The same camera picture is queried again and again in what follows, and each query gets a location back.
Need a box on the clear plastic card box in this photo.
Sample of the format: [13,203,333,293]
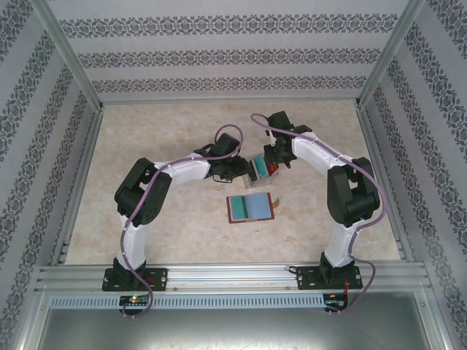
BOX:
[243,153,282,191]

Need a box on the brown leather card holder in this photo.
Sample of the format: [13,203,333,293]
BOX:
[225,192,281,225]

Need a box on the teal card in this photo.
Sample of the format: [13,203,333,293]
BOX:
[231,196,252,222]
[251,155,269,179]

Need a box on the grey metal sheet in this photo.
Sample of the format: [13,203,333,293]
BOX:
[34,308,448,350]

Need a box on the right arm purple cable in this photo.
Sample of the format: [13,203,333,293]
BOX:
[250,113,384,318]

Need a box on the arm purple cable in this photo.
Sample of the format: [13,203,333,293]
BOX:
[250,113,384,318]
[120,124,245,320]

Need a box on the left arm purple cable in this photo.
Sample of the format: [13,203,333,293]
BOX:
[120,124,245,320]

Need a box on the aluminium cross rail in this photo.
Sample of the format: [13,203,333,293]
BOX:
[100,95,360,106]

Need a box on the aluminium side rail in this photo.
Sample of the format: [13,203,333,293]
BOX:
[50,107,105,265]
[355,105,415,262]

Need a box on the aluminium mounting rail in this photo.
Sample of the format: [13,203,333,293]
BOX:
[36,264,431,292]

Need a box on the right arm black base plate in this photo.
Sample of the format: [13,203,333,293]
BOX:
[297,265,364,291]

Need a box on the slotted grey cable duct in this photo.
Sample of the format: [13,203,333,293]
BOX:
[49,294,325,309]

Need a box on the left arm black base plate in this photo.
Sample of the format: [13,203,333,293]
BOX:
[104,268,169,292]

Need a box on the aluminium frame post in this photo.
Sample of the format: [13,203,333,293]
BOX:
[357,0,426,109]
[31,0,103,110]

